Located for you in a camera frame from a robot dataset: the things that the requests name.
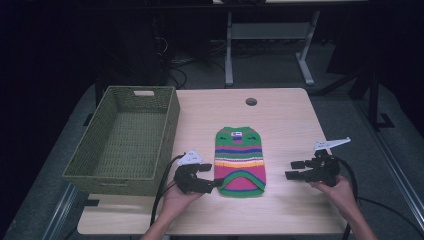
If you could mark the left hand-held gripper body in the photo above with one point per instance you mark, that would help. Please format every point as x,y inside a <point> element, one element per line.
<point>190,181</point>

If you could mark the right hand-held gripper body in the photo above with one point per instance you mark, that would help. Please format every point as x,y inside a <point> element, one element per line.
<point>323,168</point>

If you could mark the striped knitted pet sweater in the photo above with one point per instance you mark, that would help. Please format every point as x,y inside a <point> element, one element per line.
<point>238,156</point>

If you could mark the green woven basket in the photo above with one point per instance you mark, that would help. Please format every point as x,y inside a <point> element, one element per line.
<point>100,180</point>

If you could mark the person's left hand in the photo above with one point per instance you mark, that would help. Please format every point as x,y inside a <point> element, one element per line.
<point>176,201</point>

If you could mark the person's right hand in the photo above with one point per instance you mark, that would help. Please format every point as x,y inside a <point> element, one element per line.
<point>343,196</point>

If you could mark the white-legged desk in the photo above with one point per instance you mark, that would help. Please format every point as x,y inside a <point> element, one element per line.
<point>266,30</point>

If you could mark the metal floor rail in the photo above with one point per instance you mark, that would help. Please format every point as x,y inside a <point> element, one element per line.
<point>393,173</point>
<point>60,213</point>

